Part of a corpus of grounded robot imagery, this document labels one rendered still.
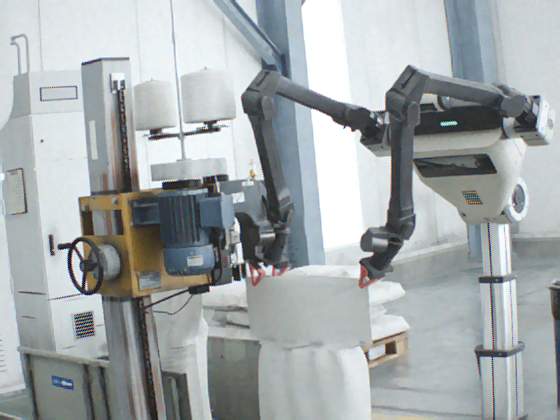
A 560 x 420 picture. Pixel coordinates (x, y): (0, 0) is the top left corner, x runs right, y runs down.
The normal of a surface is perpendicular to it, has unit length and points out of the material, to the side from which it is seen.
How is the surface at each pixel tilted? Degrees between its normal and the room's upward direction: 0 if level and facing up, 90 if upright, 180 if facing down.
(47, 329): 90
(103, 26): 90
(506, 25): 90
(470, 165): 130
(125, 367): 90
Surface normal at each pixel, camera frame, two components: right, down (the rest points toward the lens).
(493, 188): -0.46, 0.72
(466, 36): -0.68, 0.10
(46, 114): 0.73, -0.03
